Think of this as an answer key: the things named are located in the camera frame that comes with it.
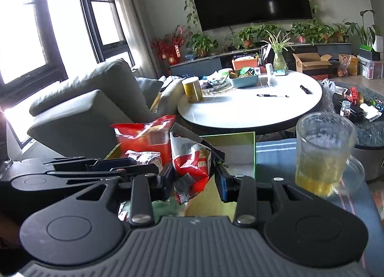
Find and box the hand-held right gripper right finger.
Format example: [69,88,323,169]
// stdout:
[214,165,303,225]

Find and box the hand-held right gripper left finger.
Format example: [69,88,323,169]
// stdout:
[75,163,175,225]

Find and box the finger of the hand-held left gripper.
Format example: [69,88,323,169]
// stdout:
[45,157,137,173]
[51,163,160,181]

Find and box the large red snack packet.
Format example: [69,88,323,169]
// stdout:
[110,115,177,170]

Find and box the red white snack packet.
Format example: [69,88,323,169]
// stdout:
[169,131,212,205]

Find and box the green cardboard box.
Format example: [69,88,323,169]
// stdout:
[103,131,256,218]

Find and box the silver snack packet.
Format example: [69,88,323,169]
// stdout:
[125,150,163,168]

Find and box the grey sofa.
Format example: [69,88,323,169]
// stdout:
[27,59,165,158]

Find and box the white round table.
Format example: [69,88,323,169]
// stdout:
[177,69,323,134]

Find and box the pale cushion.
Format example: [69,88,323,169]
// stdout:
[156,75,186,113]

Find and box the yellow can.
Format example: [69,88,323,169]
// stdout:
[182,77,204,104]

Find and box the teal basket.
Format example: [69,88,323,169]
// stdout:
[228,68,260,88]

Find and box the glass mug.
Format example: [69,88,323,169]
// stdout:
[294,112,365,198]

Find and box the grey television console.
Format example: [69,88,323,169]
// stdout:
[169,42,352,78]

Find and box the orange box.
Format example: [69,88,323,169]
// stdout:
[232,56,259,71]

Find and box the red flower decoration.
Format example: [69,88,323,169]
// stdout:
[149,26,193,65]

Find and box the blue striped tablecloth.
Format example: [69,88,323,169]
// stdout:
[254,137,384,277]

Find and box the clear plastic bag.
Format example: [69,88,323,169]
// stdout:
[320,78,337,113]

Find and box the potted green plant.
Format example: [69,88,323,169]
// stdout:
[289,21,335,45]
[185,33,219,57]
[235,23,280,50]

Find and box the plant in glass vase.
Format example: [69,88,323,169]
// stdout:
[260,29,292,71]

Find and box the small clear jar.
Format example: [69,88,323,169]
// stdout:
[340,100,352,119]

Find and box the beige curtain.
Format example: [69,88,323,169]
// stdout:
[107,0,158,80]

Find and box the open cardboard box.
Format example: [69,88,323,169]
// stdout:
[292,52,332,73]

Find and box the narrow dark framed window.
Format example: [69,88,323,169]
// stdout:
[74,0,136,66]

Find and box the dark round side table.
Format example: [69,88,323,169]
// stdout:
[325,81,384,182]

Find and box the large dark framed window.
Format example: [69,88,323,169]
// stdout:
[0,0,69,86]

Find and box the red small box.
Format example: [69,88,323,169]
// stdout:
[347,86,364,105]

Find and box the white tissue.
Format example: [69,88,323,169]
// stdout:
[358,102,384,122]

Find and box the clear plastic storage box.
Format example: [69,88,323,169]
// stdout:
[358,55,384,80]

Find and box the small potted plant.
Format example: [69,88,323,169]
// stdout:
[332,21,349,43]

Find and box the green black box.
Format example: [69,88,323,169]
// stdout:
[358,44,382,61]

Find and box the tall plant in white pot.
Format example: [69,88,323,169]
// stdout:
[344,9,384,53]

